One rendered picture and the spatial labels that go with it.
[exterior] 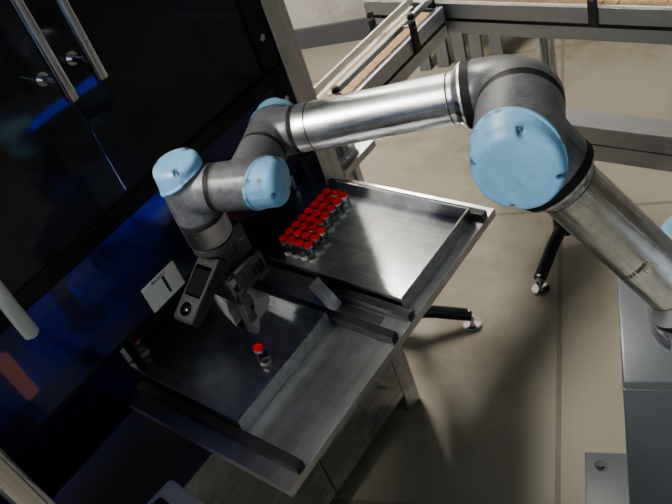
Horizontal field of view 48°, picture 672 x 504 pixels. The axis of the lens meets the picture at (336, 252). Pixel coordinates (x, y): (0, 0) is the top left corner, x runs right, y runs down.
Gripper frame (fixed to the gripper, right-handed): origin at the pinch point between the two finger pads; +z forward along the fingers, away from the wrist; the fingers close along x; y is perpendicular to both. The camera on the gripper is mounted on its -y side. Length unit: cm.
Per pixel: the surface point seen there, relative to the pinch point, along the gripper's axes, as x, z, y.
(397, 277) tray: -11.9, 9.9, 27.9
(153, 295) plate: 19.6, -3.6, -2.8
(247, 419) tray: -6.5, 8.4, -11.4
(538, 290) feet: 3, 97, 106
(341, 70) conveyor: 40, 4, 83
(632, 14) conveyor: -22, 6, 123
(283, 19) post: 20, -29, 51
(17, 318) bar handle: 12.9, -24.2, -25.7
